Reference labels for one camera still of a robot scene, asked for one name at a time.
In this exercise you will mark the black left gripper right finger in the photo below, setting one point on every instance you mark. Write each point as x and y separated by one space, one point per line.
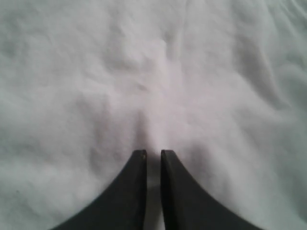
186 206

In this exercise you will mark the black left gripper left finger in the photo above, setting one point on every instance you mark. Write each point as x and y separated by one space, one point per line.
121 206

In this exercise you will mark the white t-shirt red lettering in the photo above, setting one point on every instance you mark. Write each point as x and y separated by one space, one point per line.
83 83

